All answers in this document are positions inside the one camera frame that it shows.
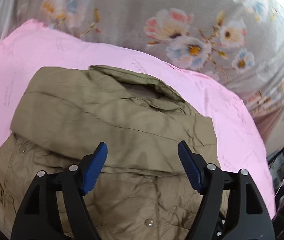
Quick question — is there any olive quilted puffer jacket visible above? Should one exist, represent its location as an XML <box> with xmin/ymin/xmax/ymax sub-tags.
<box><xmin>0</xmin><ymin>66</ymin><xmax>218</xmax><ymax>239</ymax></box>

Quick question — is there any pink quilt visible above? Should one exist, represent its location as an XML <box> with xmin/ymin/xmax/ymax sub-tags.
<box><xmin>0</xmin><ymin>20</ymin><xmax>276</xmax><ymax>216</ymax></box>

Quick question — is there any grey floral bed sheet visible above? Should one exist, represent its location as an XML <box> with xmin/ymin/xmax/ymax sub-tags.
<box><xmin>16</xmin><ymin>0</ymin><xmax>284</xmax><ymax>153</ymax></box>

